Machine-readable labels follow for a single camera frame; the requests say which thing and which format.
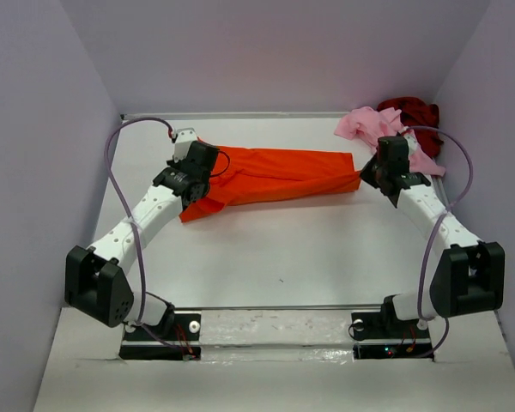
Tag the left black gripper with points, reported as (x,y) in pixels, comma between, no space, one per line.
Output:
(210,159)

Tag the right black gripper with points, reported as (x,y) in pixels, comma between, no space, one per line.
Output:
(371,172)

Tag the orange t shirt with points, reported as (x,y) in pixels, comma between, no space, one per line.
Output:
(259,175)

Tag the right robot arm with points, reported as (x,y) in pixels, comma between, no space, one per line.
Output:
(460,273)

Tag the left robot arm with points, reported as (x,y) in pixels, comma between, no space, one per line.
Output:
(96,275)

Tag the pink t shirt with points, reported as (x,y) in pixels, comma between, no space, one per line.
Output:
(370,125)

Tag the dark red t shirt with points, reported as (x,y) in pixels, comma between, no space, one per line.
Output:
(416,112)

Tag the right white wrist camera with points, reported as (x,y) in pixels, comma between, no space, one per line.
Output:
(412,142)

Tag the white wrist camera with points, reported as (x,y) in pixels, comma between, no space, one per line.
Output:
(412,142)
(183,139)

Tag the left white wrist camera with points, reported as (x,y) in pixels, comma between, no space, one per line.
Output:
(183,139)

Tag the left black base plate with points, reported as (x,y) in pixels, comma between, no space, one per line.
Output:
(179,341)

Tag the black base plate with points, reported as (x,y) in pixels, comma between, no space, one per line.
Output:
(179,341)
(378,339)

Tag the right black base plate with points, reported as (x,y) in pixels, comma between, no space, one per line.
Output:
(378,339)

